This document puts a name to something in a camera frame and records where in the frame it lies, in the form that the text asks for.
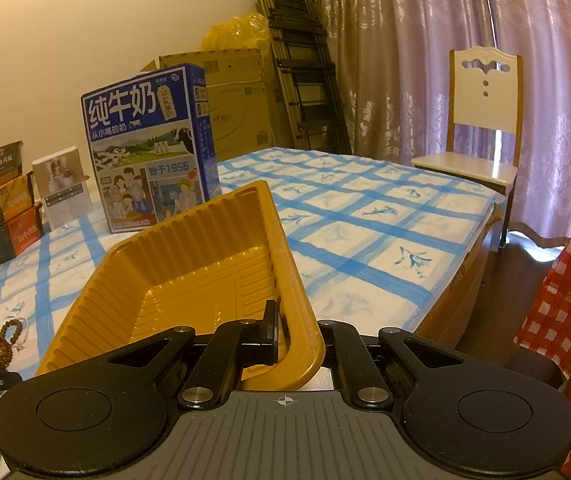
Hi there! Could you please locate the yellow plastic tray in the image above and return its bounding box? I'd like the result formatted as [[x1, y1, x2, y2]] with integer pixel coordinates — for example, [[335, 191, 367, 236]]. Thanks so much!
[[36, 179, 325, 392]]

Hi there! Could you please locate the yellow label instant food bowl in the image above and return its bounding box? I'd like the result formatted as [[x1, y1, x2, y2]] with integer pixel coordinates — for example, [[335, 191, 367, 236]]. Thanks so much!
[[0, 172, 36, 226]]

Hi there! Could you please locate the blue milk carton box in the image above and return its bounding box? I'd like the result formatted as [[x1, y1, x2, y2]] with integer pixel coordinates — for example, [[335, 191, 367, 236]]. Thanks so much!
[[80, 63, 224, 235]]

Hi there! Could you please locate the blue checked tablecloth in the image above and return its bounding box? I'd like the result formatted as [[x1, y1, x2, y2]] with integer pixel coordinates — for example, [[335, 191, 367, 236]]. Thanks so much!
[[0, 146, 496, 411]]

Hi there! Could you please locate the small white box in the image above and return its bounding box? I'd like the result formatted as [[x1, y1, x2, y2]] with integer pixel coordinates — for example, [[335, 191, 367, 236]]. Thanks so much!
[[32, 146, 90, 232]]

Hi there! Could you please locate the brown cardboard box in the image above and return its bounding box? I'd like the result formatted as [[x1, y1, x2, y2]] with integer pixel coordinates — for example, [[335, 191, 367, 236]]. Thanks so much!
[[140, 49, 291, 163]]

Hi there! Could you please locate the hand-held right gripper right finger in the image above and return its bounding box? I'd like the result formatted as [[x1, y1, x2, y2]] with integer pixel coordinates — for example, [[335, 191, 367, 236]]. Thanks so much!
[[315, 319, 470, 408]]

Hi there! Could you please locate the yellow plastic bag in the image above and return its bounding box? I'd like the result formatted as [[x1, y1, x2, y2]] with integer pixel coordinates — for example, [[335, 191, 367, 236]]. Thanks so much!
[[202, 12, 272, 53]]

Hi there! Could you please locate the white wooden chair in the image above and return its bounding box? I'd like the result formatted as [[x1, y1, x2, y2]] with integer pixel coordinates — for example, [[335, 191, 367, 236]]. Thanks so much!
[[410, 46, 523, 248]]

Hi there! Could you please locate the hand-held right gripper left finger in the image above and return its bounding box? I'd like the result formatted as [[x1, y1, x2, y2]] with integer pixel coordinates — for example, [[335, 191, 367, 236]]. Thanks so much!
[[103, 300, 283, 411]]

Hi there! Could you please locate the orange label instant food bowl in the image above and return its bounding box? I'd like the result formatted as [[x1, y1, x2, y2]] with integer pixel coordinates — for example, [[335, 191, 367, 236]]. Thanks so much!
[[0, 202, 45, 263]]

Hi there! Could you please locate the pink patterned curtain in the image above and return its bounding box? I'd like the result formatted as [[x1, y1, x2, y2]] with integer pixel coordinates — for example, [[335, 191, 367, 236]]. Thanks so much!
[[313, 0, 571, 251]]

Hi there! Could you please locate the black folding ladder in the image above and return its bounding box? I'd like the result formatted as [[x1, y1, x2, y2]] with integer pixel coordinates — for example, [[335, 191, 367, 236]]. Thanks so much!
[[253, 0, 353, 156]]

